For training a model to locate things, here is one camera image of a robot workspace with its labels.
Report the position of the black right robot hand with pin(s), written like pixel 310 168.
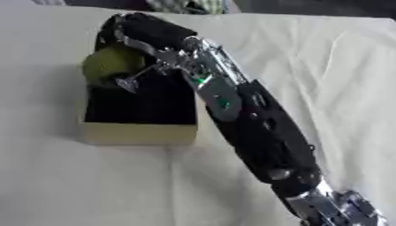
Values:
pixel 149 31

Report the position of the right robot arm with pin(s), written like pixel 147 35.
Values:
pixel 268 129

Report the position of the olive green round toy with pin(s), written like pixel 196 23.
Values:
pixel 109 63

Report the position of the tan cardboard box black inside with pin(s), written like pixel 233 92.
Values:
pixel 139 117

